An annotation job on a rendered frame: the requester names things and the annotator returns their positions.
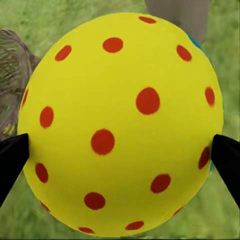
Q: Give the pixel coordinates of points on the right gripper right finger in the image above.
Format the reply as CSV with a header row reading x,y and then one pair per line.
x,y
226,158

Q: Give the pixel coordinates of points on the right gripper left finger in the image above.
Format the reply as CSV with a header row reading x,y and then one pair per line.
x,y
14,153

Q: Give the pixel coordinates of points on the easter egg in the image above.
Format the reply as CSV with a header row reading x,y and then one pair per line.
x,y
121,115

